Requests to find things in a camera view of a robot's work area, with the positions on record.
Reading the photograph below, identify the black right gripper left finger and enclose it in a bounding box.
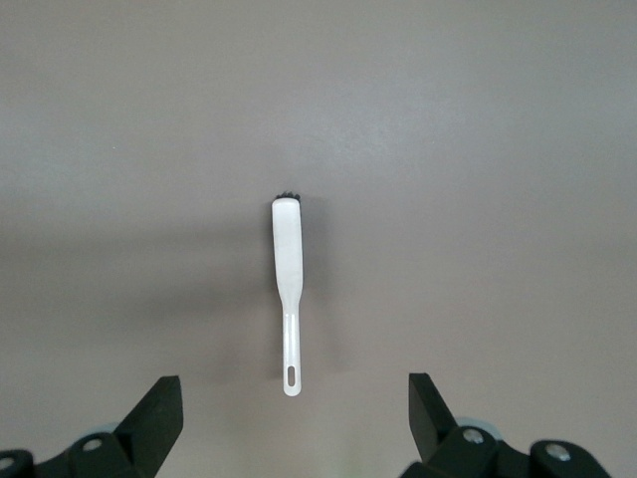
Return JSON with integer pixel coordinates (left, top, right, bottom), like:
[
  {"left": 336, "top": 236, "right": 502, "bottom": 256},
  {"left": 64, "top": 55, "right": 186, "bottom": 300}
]
[{"left": 0, "top": 375, "right": 186, "bottom": 478}]

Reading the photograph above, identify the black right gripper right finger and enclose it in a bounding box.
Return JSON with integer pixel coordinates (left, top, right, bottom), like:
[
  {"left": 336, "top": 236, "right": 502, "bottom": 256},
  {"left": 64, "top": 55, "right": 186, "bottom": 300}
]
[{"left": 405, "top": 372, "right": 608, "bottom": 478}]

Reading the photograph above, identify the beige brush with black bristles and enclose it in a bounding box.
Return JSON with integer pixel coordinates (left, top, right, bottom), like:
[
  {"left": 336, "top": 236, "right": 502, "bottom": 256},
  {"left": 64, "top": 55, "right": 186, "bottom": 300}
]
[{"left": 271, "top": 191, "right": 304, "bottom": 398}]

